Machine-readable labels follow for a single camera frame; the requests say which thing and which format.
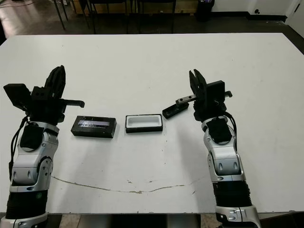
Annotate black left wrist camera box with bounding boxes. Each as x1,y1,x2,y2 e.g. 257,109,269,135
3,83,32,112

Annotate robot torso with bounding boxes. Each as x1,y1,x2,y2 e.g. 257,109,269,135
80,214,201,228

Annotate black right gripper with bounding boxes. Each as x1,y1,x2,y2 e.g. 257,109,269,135
175,69,232,121

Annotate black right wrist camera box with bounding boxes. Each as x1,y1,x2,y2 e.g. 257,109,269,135
206,80,226,102

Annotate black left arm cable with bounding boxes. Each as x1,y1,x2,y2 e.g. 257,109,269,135
8,115,27,185

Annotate black trash bin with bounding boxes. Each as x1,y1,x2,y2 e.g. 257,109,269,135
197,0,216,22

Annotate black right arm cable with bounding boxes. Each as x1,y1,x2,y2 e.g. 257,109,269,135
222,111,239,144

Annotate black box base white insert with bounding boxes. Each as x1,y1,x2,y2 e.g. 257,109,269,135
124,114,164,134

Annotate black smartphone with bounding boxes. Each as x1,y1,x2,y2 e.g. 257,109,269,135
162,103,190,119

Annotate white door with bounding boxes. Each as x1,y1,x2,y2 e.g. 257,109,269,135
285,0,304,26

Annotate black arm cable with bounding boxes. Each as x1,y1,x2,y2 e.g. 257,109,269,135
222,111,239,144
8,115,27,185

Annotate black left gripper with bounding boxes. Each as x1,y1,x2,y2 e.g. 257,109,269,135
23,65,86,124

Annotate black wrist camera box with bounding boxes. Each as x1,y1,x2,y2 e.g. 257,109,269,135
206,80,226,102
3,83,32,112

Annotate black box lid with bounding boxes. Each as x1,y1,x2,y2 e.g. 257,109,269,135
70,115,118,139

